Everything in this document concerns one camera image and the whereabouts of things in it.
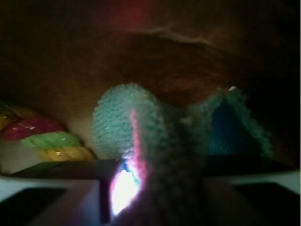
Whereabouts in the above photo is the blue-green knitted cloth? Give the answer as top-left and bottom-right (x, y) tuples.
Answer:
(92, 83), (273, 226)

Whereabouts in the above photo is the multicolour twisted rope toy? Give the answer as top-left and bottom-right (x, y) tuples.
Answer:
(0, 100), (96, 161)

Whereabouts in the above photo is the brown paper lined box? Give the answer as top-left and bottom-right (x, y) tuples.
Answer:
(0, 0), (301, 168)

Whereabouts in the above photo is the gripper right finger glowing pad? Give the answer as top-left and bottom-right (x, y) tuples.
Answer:
(204, 155), (301, 226)

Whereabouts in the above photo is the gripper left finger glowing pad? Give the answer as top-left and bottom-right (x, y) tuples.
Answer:
(0, 160), (140, 226)

